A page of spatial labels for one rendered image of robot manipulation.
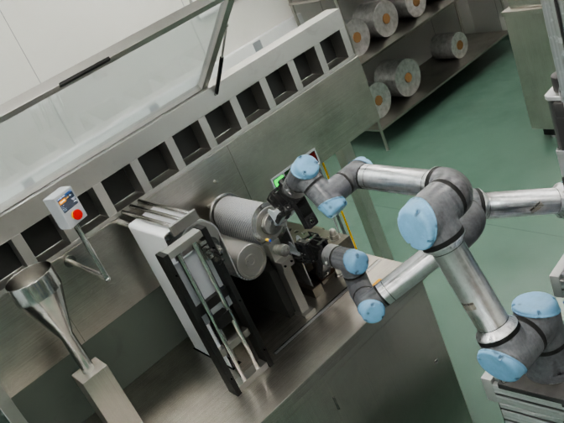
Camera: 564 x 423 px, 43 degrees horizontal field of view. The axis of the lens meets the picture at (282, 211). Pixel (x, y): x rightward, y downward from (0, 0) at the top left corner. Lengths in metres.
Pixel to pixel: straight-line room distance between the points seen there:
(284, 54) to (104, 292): 1.12
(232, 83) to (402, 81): 3.45
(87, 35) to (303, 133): 2.39
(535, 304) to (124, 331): 1.36
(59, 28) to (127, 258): 2.62
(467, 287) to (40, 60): 3.54
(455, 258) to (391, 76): 4.24
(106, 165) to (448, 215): 1.18
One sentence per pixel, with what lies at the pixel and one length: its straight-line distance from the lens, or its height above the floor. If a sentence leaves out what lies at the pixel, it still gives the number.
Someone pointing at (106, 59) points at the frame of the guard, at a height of 1.98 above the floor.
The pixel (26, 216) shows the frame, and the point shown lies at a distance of 2.35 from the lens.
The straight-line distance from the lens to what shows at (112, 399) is 2.31.
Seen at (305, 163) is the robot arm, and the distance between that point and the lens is 2.05.
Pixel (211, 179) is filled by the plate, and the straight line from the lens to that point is 2.62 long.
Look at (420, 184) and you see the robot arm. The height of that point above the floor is 1.40.
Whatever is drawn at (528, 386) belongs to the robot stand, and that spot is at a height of 0.82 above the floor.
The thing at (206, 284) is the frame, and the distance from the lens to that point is 2.16.
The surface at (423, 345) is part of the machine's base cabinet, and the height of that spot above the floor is 0.62.
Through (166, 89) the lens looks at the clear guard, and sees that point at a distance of 2.43.
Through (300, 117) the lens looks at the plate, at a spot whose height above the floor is 1.36.
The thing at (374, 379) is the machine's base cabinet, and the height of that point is 0.67.
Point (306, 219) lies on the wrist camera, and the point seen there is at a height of 1.29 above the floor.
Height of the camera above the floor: 2.27
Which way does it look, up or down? 25 degrees down
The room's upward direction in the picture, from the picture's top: 24 degrees counter-clockwise
